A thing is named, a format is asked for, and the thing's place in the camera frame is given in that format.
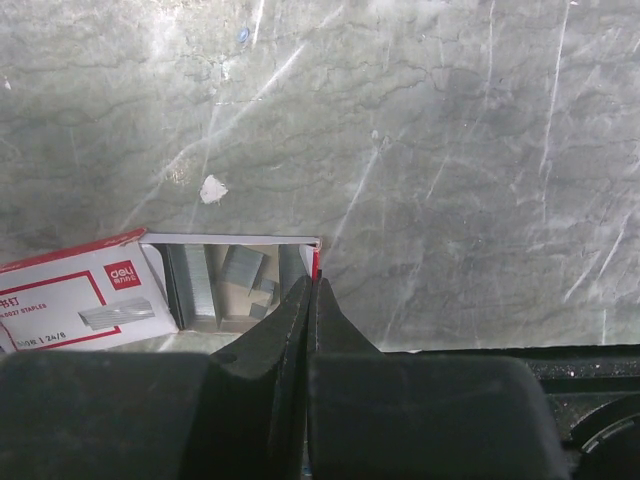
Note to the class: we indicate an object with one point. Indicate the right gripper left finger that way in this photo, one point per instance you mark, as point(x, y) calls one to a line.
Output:
point(238, 413)

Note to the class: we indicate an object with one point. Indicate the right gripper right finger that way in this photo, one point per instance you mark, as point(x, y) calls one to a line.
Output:
point(410, 416)

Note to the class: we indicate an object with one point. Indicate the staple box tray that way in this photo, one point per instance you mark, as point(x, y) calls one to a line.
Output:
point(226, 284)

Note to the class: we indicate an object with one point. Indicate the red white staple box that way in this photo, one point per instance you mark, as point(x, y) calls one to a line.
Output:
point(93, 296)

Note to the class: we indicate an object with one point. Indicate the small staple piece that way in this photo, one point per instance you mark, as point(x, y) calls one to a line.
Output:
point(262, 298)

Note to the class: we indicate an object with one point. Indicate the long staple strip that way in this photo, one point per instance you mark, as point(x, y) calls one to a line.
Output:
point(191, 284)

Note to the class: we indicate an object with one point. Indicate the loose staple block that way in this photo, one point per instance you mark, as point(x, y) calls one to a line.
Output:
point(241, 266)

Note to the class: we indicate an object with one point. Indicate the right staple strip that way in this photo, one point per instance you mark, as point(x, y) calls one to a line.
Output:
point(291, 267)

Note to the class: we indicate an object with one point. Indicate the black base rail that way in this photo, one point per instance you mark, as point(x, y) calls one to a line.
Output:
point(593, 394)

